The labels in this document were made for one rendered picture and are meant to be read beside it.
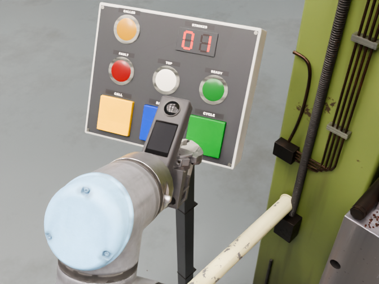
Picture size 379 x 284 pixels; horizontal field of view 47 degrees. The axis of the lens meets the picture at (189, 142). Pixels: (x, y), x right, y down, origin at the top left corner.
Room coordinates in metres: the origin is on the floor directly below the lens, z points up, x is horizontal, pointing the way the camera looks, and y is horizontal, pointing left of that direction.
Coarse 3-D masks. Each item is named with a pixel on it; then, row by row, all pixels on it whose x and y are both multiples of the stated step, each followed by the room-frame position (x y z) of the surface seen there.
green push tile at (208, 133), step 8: (192, 120) 0.68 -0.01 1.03; (200, 120) 0.68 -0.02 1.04; (208, 120) 0.67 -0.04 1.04; (216, 120) 0.67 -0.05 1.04; (192, 128) 0.67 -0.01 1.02; (200, 128) 0.67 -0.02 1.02; (208, 128) 0.66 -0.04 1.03; (216, 128) 0.66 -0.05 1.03; (224, 128) 0.66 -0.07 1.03; (192, 136) 0.66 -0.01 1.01; (200, 136) 0.66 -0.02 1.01; (208, 136) 0.66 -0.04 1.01; (216, 136) 0.65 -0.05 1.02; (200, 144) 0.65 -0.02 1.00; (208, 144) 0.65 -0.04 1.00; (216, 144) 0.64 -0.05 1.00; (208, 152) 0.64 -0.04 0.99; (216, 152) 0.63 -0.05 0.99
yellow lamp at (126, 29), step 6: (126, 18) 0.82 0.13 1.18; (120, 24) 0.82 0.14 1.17; (126, 24) 0.82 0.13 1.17; (132, 24) 0.81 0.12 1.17; (120, 30) 0.81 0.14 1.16; (126, 30) 0.81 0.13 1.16; (132, 30) 0.81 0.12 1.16; (120, 36) 0.81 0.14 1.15; (126, 36) 0.80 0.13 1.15; (132, 36) 0.80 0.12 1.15
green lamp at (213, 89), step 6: (204, 84) 0.72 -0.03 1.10; (210, 84) 0.71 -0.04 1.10; (216, 84) 0.71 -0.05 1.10; (222, 84) 0.71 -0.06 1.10; (204, 90) 0.71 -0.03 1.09; (210, 90) 0.71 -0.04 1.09; (216, 90) 0.70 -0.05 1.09; (222, 90) 0.70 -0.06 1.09; (210, 96) 0.70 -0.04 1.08; (216, 96) 0.70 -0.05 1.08
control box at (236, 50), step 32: (96, 32) 0.83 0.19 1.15; (160, 32) 0.79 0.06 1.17; (224, 32) 0.76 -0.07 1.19; (256, 32) 0.74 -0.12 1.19; (96, 64) 0.80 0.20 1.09; (160, 64) 0.76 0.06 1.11; (192, 64) 0.74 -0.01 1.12; (224, 64) 0.73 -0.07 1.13; (256, 64) 0.73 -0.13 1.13; (96, 96) 0.76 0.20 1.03; (128, 96) 0.74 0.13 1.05; (160, 96) 0.73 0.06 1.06; (192, 96) 0.71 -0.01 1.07; (224, 96) 0.69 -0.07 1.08; (96, 128) 0.73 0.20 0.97; (224, 160) 0.63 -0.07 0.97
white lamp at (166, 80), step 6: (162, 72) 0.75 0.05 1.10; (168, 72) 0.75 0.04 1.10; (156, 78) 0.75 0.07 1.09; (162, 78) 0.74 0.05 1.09; (168, 78) 0.74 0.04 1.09; (174, 78) 0.74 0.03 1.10; (156, 84) 0.74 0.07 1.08; (162, 84) 0.74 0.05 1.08; (168, 84) 0.73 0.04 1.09; (174, 84) 0.73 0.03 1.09; (162, 90) 0.73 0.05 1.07; (168, 90) 0.73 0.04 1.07
